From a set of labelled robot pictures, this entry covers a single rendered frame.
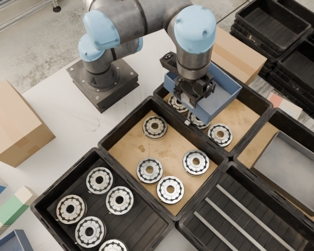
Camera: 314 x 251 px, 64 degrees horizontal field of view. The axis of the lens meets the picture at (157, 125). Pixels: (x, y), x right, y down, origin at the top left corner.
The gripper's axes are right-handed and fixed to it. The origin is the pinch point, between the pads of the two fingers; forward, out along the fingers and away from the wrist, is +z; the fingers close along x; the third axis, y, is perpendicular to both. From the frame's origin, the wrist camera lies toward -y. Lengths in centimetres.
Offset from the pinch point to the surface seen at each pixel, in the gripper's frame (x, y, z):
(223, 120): 14.1, 8.2, 31.8
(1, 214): -79, -20, 26
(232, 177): -0.8, 27.8, 29.9
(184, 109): 4.0, -5.5, 27.6
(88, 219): -51, 6, 20
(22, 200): -71, -20, 27
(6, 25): -39, -191, 95
